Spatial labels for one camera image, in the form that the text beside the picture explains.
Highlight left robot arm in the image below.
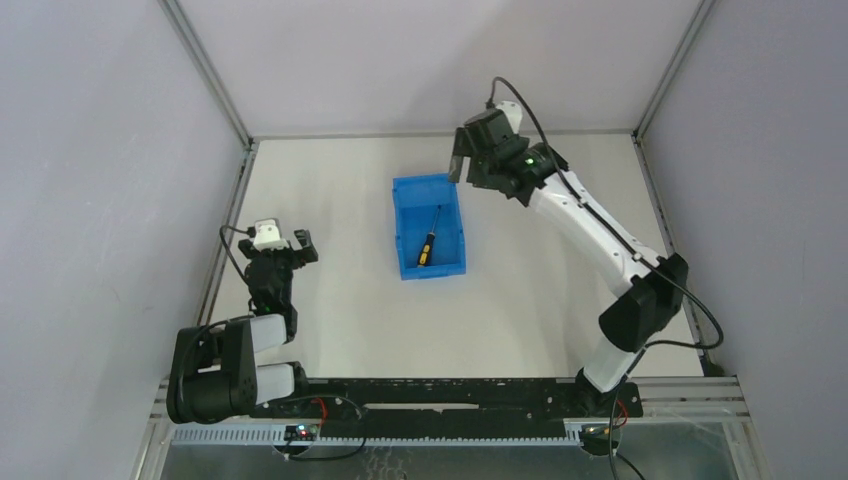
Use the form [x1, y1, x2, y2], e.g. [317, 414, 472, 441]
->
[165, 220, 319, 424]

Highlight aluminium frame profile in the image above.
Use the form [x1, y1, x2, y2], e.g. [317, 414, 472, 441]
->
[158, 0, 258, 325]

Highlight left black camera cable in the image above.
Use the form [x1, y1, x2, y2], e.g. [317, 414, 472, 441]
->
[219, 225, 258, 313]

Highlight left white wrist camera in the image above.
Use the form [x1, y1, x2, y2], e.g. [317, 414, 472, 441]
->
[252, 218, 290, 251]

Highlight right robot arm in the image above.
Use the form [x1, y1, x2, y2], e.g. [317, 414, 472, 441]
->
[448, 108, 689, 395]

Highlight blue plastic bin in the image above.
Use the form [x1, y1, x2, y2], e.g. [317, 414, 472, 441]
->
[392, 173, 466, 281]

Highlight black yellow screwdriver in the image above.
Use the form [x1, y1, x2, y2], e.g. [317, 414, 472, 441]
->
[416, 205, 442, 268]

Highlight white cable duct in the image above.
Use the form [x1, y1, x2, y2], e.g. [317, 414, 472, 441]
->
[171, 424, 580, 447]

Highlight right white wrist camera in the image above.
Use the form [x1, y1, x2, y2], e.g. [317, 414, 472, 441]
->
[496, 101, 524, 134]

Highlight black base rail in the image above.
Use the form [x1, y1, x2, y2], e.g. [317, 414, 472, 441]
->
[250, 378, 644, 438]

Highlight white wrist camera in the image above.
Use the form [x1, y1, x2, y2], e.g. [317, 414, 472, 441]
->
[496, 101, 524, 134]
[252, 218, 290, 251]

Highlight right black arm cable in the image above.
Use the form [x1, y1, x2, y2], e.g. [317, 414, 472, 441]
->
[486, 76, 725, 480]

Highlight circuit board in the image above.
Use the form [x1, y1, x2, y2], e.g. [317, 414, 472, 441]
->
[283, 424, 320, 443]
[579, 426, 619, 457]

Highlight right circuit board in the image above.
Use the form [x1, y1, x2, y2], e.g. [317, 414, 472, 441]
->
[579, 426, 619, 457]

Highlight left circuit board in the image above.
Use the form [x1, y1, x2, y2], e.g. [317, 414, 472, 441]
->
[283, 424, 320, 443]

